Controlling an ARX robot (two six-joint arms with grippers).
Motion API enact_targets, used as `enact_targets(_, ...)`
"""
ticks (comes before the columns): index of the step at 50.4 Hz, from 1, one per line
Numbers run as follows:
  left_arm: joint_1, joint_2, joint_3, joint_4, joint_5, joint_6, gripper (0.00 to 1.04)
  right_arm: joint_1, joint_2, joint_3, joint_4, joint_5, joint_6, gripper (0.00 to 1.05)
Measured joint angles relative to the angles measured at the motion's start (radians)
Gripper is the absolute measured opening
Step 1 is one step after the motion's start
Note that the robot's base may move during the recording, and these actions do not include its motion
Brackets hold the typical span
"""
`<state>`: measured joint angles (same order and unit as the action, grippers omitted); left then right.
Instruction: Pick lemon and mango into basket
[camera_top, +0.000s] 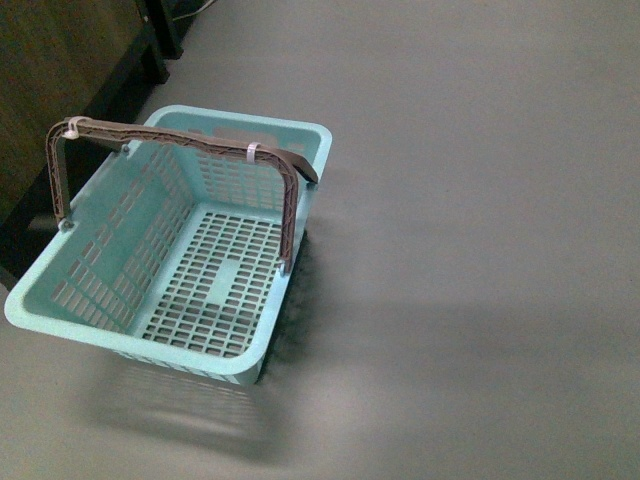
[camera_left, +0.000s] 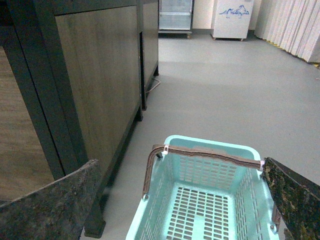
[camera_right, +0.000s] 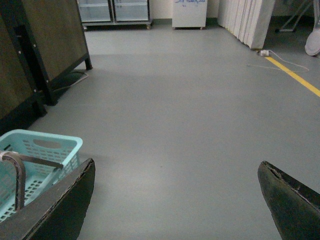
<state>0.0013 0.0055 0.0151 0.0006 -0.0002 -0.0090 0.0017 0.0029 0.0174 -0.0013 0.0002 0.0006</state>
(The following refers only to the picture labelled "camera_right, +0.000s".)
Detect glass door refrigerator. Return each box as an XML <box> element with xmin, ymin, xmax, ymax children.
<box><xmin>77</xmin><ymin>0</ymin><xmax>153</xmax><ymax>30</ymax></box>

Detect light blue plastic basket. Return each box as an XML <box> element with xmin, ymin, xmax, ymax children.
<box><xmin>0</xmin><ymin>129</ymin><xmax>83</xmax><ymax>222</ymax></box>

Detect dark wooden display stand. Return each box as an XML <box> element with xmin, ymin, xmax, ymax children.
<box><xmin>0</xmin><ymin>0</ymin><xmax>92</xmax><ymax>133</ymax></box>

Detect white fan base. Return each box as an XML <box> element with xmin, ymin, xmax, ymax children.
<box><xmin>304</xmin><ymin>0</ymin><xmax>320</xmax><ymax>56</ymax></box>

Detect brown basket handle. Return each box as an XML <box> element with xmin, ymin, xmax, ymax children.
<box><xmin>0</xmin><ymin>151</ymin><xmax>64</xmax><ymax>212</ymax></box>

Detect white chest freezer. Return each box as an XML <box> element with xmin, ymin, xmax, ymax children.
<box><xmin>172</xmin><ymin>0</ymin><xmax>208</xmax><ymax>30</ymax></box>

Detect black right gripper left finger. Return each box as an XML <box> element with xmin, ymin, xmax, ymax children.
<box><xmin>0</xmin><ymin>158</ymin><xmax>96</xmax><ymax>240</ymax></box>

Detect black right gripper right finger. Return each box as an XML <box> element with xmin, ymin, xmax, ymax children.
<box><xmin>257</xmin><ymin>161</ymin><xmax>320</xmax><ymax>240</ymax></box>

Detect white power strip cable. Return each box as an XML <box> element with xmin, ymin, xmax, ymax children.
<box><xmin>247</xmin><ymin>49</ymin><xmax>310</xmax><ymax>74</ymax></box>

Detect white folded partition panels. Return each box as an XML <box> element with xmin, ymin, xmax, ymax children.
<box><xmin>217</xmin><ymin>0</ymin><xmax>275</xmax><ymax>50</ymax></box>

